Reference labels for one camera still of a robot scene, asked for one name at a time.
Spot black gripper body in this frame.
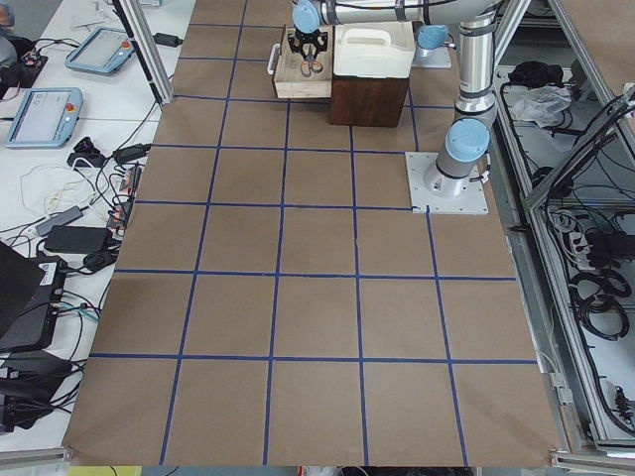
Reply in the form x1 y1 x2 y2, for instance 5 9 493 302
287 30 328 54

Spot orange grey scissors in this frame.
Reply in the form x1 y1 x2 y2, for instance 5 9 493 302
301 54 323 78

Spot wooden drawer white handle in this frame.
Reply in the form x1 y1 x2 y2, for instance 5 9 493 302
268 25 334 99

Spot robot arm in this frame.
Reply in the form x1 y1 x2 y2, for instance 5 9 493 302
292 0 497 198
415 24 454 51

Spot dark wooden drawer cabinet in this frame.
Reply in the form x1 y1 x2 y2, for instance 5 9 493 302
328 75 410 128

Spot white plastic tray box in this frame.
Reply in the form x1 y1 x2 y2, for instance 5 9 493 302
333 22 416 78

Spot upper blue teach pendant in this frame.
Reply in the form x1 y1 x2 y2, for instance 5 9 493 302
64 27 134 75

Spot blue teach pendant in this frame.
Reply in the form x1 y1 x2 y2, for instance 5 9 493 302
64 27 134 75
5 87 83 149

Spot white crumpled cloth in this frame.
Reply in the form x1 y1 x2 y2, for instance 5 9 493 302
510 86 572 127

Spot lower blue teach pendant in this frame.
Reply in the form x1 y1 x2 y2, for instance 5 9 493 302
5 87 83 149

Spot black power brick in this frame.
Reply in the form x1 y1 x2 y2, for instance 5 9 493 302
44 225 112 254

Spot black laptop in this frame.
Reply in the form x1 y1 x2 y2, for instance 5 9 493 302
1 244 66 353

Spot aluminium frame post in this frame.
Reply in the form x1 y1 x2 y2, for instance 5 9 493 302
113 0 174 106

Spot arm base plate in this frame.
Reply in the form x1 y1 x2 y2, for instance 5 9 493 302
405 152 488 215

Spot aluminium frame rail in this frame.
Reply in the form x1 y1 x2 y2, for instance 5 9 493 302
525 84 634 211

